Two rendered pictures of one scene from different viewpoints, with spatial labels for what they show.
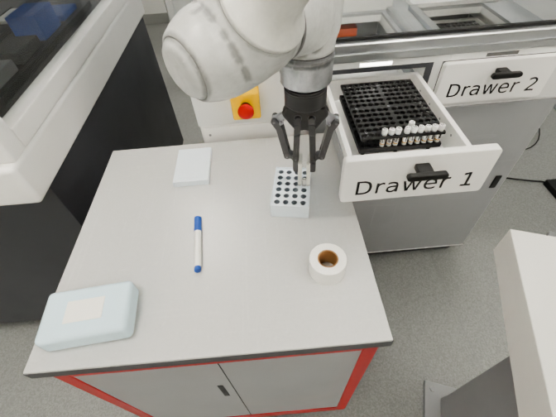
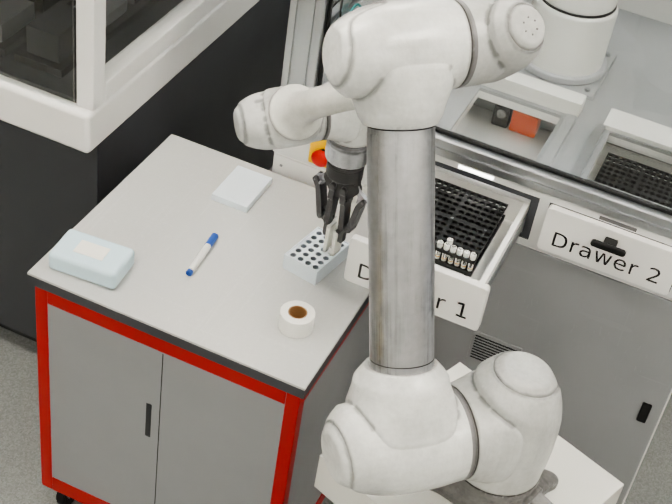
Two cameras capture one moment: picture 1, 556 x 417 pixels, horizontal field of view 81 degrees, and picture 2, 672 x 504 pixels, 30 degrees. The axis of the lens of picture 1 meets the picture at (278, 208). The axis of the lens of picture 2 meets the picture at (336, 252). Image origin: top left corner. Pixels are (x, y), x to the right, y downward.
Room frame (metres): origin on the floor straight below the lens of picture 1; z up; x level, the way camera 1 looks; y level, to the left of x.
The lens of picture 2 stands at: (-1.38, -0.72, 2.48)
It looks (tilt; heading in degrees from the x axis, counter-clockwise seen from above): 40 degrees down; 19
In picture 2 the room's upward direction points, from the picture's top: 10 degrees clockwise
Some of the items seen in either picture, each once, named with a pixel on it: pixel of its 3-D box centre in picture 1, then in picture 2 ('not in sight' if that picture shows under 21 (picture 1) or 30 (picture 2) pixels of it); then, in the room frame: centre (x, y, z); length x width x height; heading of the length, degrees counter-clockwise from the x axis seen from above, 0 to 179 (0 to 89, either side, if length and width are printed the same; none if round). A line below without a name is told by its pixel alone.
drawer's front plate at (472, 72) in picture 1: (492, 79); (608, 249); (0.78, -0.58, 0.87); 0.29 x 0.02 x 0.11; 91
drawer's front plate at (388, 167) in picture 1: (415, 174); (415, 282); (0.45, -0.27, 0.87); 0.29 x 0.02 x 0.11; 91
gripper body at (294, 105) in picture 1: (304, 106); (343, 177); (0.53, -0.06, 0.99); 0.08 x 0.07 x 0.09; 81
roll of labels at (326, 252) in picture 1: (327, 264); (296, 319); (0.32, -0.09, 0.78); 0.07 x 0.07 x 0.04
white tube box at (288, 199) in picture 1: (291, 191); (316, 255); (0.52, -0.03, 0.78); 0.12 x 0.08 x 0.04; 171
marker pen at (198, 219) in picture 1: (198, 242); (202, 254); (0.40, 0.17, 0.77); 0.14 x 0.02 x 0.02; 6
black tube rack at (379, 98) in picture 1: (385, 117); (449, 229); (0.65, -0.27, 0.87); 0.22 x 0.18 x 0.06; 1
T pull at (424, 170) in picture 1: (424, 171); not in sight; (0.42, -0.27, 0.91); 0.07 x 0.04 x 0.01; 91
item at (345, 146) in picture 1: (384, 117); (450, 229); (0.66, -0.27, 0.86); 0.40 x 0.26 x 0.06; 1
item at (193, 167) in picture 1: (193, 165); (242, 188); (0.65, 0.21, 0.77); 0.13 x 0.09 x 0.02; 1
